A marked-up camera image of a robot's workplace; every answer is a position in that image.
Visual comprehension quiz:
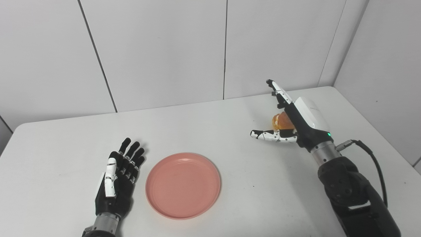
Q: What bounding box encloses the pink round plate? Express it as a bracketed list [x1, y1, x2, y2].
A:
[145, 152, 221, 220]

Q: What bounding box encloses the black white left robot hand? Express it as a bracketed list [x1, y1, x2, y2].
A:
[95, 138, 146, 219]

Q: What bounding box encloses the orange cream puff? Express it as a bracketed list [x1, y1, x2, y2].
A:
[272, 112, 295, 131]

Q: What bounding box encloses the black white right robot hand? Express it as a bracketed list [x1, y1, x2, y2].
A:
[250, 79, 333, 152]

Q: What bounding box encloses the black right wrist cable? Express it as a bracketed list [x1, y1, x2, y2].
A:
[335, 140, 388, 208]

